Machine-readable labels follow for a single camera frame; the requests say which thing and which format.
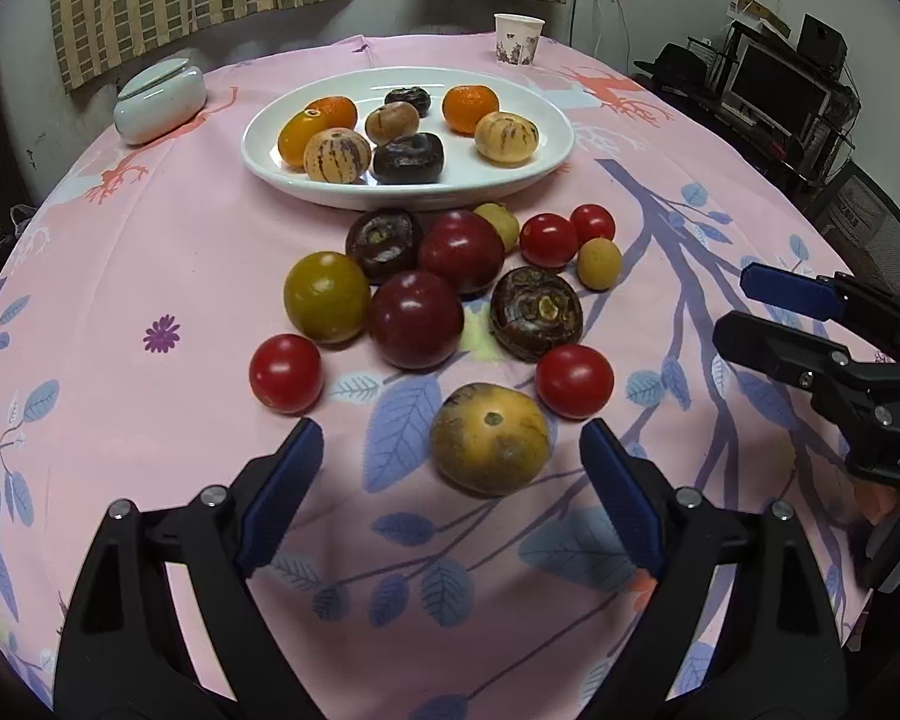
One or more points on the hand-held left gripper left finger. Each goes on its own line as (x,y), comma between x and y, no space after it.
(281,495)

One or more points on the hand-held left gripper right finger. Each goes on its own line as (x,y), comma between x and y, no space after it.
(619,495)

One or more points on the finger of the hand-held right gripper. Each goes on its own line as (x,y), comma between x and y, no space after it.
(780,352)
(787,290)

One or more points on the red cherry tomato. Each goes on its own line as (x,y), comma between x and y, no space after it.
(592,223)
(574,381)
(285,373)
(547,240)

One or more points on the tan pepino melon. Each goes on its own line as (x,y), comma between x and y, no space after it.
(490,439)
(391,122)

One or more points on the small yellow longan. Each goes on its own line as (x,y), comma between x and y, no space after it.
(598,264)
(501,219)

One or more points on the dark brown water chestnut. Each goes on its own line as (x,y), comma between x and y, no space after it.
(382,244)
(536,313)

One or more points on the yellow-green tomato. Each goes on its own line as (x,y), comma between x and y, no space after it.
(326,296)

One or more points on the dark red tomato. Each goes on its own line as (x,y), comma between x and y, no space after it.
(415,320)
(461,251)

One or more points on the white oval plate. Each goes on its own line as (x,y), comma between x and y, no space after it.
(547,120)

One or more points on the striped pepino melon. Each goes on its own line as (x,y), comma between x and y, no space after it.
(505,139)
(337,156)

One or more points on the orange-yellow tomato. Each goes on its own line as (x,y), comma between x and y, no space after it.
(296,141)

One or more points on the tangerine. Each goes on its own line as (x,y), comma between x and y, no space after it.
(469,109)
(334,111)

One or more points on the small dark chestnut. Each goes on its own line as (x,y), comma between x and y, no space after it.
(407,97)

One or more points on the person's right hand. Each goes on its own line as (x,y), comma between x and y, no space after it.
(876,502)

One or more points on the black mesh office chair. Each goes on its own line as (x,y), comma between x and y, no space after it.
(870,217)

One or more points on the black computer desk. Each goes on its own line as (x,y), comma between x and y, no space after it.
(795,150)

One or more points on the computer monitor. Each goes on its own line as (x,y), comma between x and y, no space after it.
(776,86)

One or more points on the black speaker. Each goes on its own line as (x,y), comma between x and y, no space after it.
(821,41)

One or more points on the pink printed tablecloth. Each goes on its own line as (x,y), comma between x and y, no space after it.
(195,255)

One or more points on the cardboard box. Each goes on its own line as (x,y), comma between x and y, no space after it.
(757,11)

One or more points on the printed paper cup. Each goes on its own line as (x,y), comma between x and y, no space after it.
(517,41)

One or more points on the white lidded ceramic jar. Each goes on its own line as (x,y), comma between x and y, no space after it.
(157,101)

